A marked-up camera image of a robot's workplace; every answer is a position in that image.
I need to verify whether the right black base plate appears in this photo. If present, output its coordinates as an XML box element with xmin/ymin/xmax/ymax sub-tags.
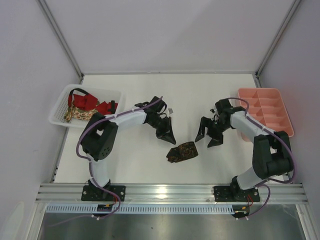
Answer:
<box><xmin>213</xmin><ymin>185</ymin><xmax>261</xmax><ymax>203</ymax></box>

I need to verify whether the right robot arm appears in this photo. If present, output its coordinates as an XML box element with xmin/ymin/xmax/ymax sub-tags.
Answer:
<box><xmin>195</xmin><ymin>98</ymin><xmax>296</xmax><ymax>202</ymax></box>

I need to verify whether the aluminium mounting rail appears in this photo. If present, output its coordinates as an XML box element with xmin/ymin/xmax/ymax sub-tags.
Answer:
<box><xmin>35</xmin><ymin>183</ymin><xmax>309</xmax><ymax>205</ymax></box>

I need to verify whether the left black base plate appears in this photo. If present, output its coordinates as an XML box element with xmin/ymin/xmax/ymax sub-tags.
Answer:
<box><xmin>80</xmin><ymin>185</ymin><xmax>126</xmax><ymax>202</ymax></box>

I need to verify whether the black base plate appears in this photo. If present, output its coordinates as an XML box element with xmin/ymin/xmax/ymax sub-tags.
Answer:
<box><xmin>213</xmin><ymin>185</ymin><xmax>261</xmax><ymax>203</ymax></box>
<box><xmin>80</xmin><ymin>185</ymin><xmax>126</xmax><ymax>202</ymax></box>

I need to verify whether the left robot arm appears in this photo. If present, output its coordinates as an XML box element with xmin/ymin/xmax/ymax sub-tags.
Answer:
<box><xmin>75</xmin><ymin>96</ymin><xmax>176</xmax><ymax>202</ymax></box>

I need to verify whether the white slotted cable duct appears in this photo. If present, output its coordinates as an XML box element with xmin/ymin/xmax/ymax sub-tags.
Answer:
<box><xmin>46</xmin><ymin>203</ymin><xmax>235</xmax><ymax>215</ymax></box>

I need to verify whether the red tie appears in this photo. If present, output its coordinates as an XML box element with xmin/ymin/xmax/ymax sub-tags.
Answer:
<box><xmin>67</xmin><ymin>93</ymin><xmax>118</xmax><ymax>115</ymax></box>

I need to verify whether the pink divided organizer tray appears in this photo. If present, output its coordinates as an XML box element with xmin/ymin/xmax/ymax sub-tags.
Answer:
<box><xmin>238</xmin><ymin>88</ymin><xmax>294</xmax><ymax>138</ymax></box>

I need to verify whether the aluminium frame post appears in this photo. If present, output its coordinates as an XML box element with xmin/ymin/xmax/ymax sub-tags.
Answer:
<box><xmin>255</xmin><ymin>0</ymin><xmax>304</xmax><ymax>79</ymax></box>
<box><xmin>36</xmin><ymin>0</ymin><xmax>84</xmax><ymax>81</ymax></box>

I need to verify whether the white plastic basket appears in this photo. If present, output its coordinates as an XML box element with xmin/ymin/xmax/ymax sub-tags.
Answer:
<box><xmin>48</xmin><ymin>84</ymin><xmax>126</xmax><ymax>130</ymax></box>

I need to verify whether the right aluminium frame post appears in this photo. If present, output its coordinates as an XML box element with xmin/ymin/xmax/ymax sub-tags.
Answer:
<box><xmin>255</xmin><ymin>0</ymin><xmax>304</xmax><ymax>79</ymax></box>

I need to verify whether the dark brown patterned tie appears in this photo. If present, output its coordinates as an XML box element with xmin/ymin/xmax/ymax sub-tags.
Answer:
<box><xmin>166</xmin><ymin>141</ymin><xmax>199</xmax><ymax>163</ymax></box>

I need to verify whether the beige floral tie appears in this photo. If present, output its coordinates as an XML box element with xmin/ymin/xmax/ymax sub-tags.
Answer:
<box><xmin>64</xmin><ymin>107</ymin><xmax>98</xmax><ymax>123</ymax></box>

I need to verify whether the left aluminium frame post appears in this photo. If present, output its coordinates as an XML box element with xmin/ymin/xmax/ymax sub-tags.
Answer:
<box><xmin>36</xmin><ymin>0</ymin><xmax>84</xmax><ymax>81</ymax></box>

